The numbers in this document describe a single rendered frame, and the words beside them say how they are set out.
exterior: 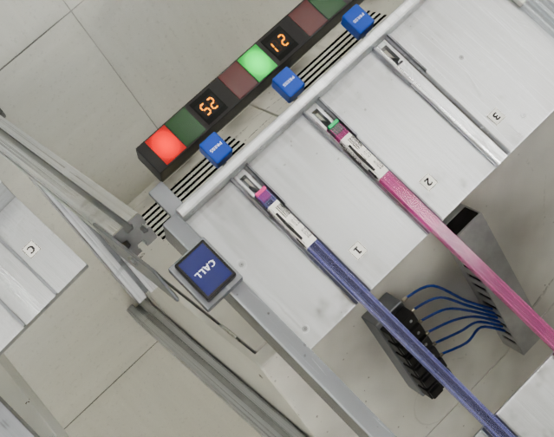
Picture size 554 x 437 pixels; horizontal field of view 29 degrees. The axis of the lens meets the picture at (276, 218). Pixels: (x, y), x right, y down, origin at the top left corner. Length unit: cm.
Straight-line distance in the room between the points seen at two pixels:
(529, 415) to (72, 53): 102
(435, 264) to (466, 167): 35
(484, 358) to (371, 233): 54
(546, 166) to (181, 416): 94
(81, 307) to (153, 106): 38
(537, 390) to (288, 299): 27
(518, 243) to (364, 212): 49
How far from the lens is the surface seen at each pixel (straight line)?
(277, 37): 124
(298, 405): 148
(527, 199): 161
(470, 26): 127
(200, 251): 111
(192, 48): 194
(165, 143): 120
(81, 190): 137
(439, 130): 121
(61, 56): 184
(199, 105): 121
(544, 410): 117
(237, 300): 113
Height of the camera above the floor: 170
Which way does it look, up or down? 53 degrees down
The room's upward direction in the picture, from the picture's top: 120 degrees clockwise
